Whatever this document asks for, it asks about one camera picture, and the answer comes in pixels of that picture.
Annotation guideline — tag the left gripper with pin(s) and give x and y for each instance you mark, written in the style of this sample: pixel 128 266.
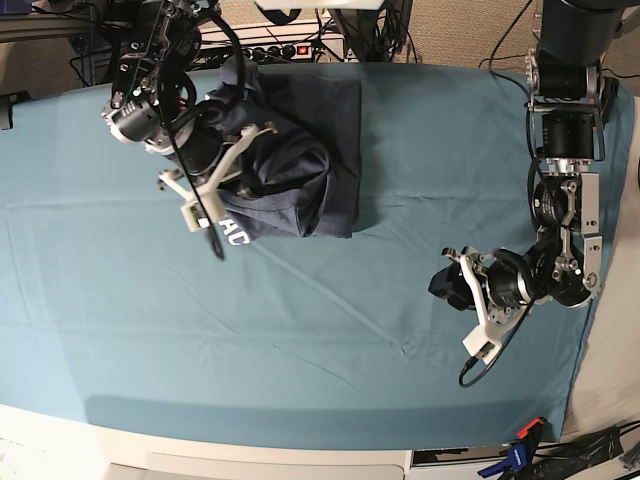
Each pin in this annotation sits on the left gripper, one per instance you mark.
pixel 505 286

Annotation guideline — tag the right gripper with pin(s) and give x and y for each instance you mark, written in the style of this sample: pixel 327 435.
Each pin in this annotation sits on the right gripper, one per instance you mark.
pixel 200 152

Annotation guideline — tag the blue-grey T-shirt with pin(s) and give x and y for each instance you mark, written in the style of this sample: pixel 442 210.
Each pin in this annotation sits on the blue-grey T-shirt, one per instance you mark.
pixel 303 179

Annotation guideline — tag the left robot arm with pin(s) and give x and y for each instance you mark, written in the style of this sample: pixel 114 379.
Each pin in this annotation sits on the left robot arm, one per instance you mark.
pixel 569 100

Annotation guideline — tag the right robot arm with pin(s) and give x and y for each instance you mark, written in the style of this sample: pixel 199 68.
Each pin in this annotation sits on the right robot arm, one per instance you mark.
pixel 153 99

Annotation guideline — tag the teal table cloth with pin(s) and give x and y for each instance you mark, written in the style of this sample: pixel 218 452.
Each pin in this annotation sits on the teal table cloth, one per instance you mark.
pixel 114 314

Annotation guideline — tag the blue orange clamp bottom right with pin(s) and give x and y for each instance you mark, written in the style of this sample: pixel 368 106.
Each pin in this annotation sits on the blue orange clamp bottom right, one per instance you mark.
pixel 520 454

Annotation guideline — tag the black clamp left edge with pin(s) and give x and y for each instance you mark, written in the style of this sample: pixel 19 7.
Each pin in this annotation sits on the black clamp left edge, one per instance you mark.
pixel 7 103

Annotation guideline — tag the black plastic bag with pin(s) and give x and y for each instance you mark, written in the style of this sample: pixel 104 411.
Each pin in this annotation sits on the black plastic bag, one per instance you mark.
pixel 582 453

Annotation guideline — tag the orange black clamp top right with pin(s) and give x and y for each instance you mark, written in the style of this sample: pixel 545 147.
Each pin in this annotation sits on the orange black clamp top right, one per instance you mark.
pixel 608 98

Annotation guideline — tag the black power strip red switch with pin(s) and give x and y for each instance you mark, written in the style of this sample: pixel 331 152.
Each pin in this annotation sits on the black power strip red switch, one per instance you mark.
pixel 279 54

